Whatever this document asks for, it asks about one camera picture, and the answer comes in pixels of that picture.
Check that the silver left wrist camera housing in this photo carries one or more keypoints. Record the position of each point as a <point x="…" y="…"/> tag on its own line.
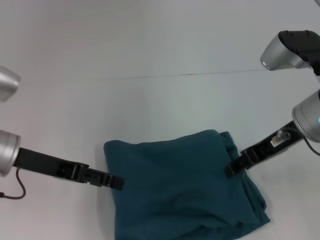
<point x="7" y="83"/>

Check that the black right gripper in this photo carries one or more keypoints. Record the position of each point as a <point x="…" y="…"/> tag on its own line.
<point x="272" y="143"/>

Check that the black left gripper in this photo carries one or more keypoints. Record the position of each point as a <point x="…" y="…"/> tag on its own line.
<point x="52" y="165"/>

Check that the blue shirt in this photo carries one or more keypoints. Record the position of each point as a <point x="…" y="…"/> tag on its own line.
<point x="180" y="187"/>

